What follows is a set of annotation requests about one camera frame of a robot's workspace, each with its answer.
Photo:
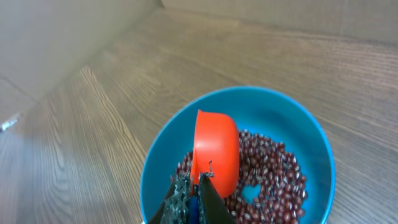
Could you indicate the red plastic measuring scoop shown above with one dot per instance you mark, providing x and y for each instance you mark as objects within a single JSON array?
[{"x": 216, "y": 150}]

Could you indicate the red beans in bowl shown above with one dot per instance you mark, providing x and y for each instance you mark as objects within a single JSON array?
[{"x": 271, "y": 186}]

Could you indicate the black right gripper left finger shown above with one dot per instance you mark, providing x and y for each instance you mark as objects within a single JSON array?
[{"x": 178, "y": 205}]

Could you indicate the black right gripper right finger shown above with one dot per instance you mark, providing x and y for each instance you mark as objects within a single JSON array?
[{"x": 211, "y": 207}]

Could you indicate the blue metal bowl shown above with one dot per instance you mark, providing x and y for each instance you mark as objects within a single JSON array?
[{"x": 259, "y": 110}]

